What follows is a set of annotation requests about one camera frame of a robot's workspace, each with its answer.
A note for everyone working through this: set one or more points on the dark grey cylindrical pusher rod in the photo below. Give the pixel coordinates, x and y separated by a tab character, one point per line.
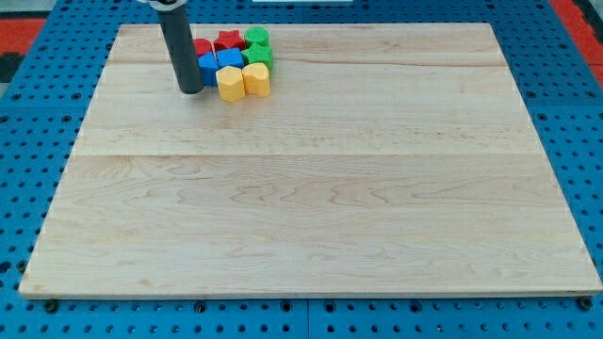
176	31

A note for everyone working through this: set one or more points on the green circle block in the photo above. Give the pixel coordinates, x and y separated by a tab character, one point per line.
256	35

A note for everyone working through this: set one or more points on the red circle block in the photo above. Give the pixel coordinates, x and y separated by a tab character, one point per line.
202	47

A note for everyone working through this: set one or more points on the red star block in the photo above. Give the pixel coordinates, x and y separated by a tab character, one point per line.
229	39

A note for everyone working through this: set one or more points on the green star block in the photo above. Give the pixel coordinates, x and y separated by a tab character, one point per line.
257	53

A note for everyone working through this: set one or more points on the blue moon block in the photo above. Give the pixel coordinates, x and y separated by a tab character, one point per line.
208	66

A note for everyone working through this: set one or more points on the blue cube block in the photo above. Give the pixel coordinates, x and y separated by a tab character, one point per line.
230	58

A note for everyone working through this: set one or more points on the yellow hexagon block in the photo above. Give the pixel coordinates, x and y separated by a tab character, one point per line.
230	84

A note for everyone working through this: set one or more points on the yellow heart block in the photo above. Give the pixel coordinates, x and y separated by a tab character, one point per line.
256	79

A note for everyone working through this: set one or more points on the light wooden board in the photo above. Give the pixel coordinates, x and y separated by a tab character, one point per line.
390	161

